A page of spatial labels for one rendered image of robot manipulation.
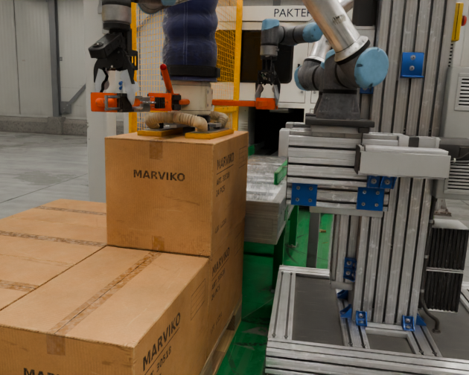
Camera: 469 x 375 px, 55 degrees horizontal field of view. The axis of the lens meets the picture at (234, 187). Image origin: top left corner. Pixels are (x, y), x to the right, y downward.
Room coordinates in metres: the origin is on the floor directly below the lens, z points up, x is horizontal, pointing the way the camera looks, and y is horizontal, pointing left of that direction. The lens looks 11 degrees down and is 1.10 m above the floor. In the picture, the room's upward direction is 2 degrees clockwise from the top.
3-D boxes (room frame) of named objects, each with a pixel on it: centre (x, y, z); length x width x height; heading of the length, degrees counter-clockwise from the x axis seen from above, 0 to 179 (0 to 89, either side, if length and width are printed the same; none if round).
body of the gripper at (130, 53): (1.25, 0.33, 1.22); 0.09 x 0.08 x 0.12; 166
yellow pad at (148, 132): (1.84, 0.28, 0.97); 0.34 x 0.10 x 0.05; 166
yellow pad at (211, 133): (1.79, 0.10, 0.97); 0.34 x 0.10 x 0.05; 166
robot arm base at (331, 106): (1.58, -0.35, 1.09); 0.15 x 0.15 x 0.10
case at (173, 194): (1.82, 0.20, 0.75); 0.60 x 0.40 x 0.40; 167
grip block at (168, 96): (1.57, 0.25, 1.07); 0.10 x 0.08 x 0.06; 76
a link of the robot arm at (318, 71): (2.08, -0.42, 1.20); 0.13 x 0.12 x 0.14; 36
